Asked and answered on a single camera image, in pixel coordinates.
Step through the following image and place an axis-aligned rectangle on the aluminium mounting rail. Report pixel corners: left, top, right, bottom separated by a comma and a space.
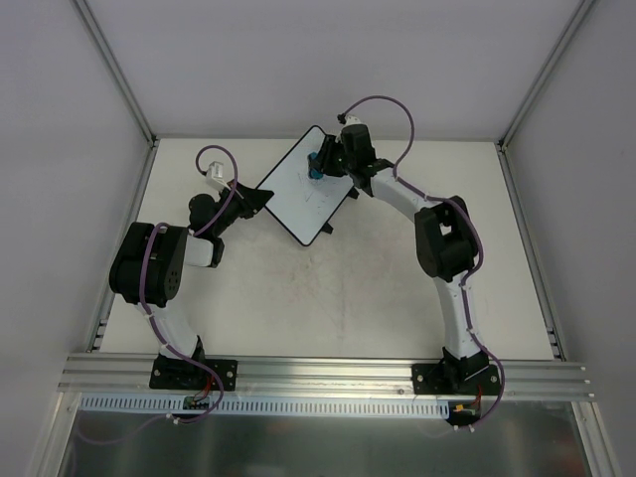
57, 353, 596, 401

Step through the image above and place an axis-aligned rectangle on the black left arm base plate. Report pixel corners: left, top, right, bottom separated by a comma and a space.
149, 355, 238, 392

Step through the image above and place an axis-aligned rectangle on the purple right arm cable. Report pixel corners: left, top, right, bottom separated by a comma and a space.
341, 94, 507, 432

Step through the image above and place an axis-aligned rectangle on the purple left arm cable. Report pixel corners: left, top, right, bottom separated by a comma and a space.
77, 144, 240, 443

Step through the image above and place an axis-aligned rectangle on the right aluminium frame post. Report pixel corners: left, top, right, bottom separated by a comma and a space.
496, 0, 597, 150

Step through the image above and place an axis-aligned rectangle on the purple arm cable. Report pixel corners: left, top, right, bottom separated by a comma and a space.
77, 144, 240, 443
341, 94, 507, 432

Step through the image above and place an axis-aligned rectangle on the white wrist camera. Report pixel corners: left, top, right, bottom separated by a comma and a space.
204, 161, 232, 193
337, 113, 361, 127

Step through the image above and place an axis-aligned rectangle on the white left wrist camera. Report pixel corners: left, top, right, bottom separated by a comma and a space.
204, 161, 232, 193

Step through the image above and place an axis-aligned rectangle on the aluminium frame post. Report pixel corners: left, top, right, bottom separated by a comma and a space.
70, 0, 156, 146
496, 0, 597, 150

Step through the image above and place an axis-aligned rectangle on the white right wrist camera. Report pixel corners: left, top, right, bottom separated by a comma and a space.
337, 113, 361, 127

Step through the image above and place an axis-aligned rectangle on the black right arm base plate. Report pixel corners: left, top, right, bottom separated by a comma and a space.
410, 361, 502, 397

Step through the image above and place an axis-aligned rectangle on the white slotted cable duct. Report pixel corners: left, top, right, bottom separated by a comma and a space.
79, 393, 450, 419

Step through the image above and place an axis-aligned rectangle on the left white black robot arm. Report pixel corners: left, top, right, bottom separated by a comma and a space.
108, 181, 274, 388

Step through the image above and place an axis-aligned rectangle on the white whiteboard with black frame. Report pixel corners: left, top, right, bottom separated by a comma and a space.
256, 125, 353, 246

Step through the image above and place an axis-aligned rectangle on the left aluminium frame post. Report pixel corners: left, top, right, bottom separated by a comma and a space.
70, 0, 156, 146

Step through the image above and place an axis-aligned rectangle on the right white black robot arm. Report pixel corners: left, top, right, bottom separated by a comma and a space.
308, 114, 490, 394

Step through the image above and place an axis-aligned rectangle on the blue bone-shaped whiteboard eraser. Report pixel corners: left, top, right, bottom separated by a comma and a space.
307, 152, 323, 180

